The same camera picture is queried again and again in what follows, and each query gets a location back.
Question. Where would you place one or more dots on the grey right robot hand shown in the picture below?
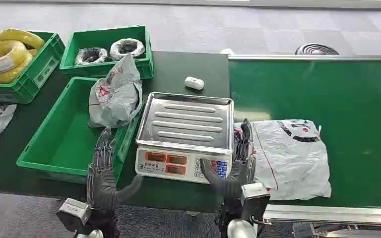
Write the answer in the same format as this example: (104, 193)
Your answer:
(231, 187)

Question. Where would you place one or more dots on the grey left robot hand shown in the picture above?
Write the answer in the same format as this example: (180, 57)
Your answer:
(101, 187)

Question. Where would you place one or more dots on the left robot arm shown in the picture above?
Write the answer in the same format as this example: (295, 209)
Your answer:
(103, 221)

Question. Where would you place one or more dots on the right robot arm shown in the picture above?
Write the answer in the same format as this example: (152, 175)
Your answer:
(235, 226)

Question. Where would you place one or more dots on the green crate with parcel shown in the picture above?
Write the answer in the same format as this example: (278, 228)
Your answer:
(65, 144)

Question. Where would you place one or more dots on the white plastic parcel bag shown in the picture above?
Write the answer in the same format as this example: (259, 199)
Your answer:
(292, 164)

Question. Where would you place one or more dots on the white electronic weighing scale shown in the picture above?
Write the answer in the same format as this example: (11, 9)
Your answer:
(184, 131)

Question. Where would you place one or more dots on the grey plastic parcel bag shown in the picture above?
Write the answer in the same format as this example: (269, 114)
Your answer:
(116, 95)

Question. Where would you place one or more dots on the small white oval device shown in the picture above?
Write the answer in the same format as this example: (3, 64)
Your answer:
(194, 83)

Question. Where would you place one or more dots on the green crate with black coils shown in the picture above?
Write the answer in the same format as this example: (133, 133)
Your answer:
(92, 70)

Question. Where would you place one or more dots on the green crate with yellow coils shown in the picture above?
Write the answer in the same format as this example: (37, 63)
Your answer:
(36, 74)

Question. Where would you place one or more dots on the black coil in plastic wrap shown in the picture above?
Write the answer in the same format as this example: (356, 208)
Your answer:
(90, 56)
(128, 47)

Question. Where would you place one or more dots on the green conveyor belt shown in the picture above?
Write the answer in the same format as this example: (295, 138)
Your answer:
(341, 108)

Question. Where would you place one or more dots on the small white round object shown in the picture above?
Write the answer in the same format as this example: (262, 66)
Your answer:
(226, 51)

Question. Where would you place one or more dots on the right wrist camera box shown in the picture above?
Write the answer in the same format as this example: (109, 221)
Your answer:
(254, 198)

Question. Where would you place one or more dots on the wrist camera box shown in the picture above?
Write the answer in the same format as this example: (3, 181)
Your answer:
(254, 198)
(73, 213)

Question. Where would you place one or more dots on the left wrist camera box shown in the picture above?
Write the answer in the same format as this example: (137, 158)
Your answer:
(73, 213)

